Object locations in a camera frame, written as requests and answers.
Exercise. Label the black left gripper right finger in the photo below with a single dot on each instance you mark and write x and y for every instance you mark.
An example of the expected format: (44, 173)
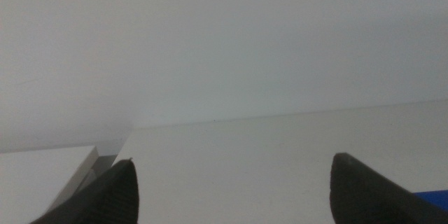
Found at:
(364, 196)

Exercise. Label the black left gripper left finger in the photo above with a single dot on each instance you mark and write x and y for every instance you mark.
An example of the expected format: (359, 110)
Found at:
(112, 196)

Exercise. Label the blue rectangular mat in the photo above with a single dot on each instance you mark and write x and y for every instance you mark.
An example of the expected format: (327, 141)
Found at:
(437, 198)

